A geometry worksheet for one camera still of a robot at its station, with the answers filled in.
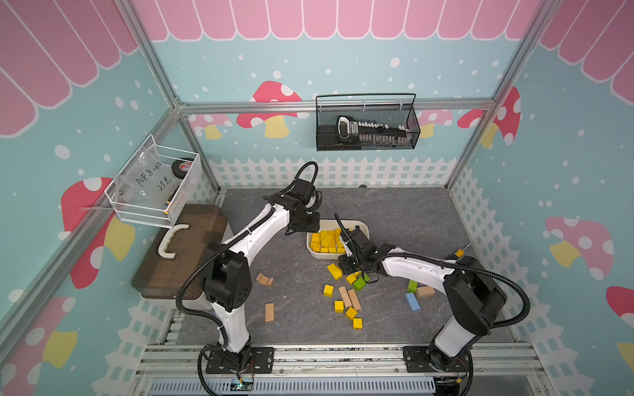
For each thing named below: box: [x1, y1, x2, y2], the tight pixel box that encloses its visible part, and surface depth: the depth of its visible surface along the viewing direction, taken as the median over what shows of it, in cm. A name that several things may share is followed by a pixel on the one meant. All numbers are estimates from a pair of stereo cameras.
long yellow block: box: [310, 232, 321, 253], surface depth 101 cm
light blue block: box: [405, 292, 422, 312], surface depth 87 cm
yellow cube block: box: [323, 283, 335, 298], surface depth 88 cm
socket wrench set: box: [336, 115, 412, 146], surface depth 91 cm
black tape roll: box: [171, 159, 194, 180], surface depth 82 cm
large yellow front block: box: [319, 230, 336, 249], surface depth 101 cm
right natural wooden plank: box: [347, 288, 362, 312], surface depth 87 cm
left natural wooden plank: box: [338, 285, 353, 308], surface depth 88 cm
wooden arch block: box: [255, 272, 275, 287], surface depth 91 cm
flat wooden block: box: [264, 302, 275, 323], surface depth 85 cm
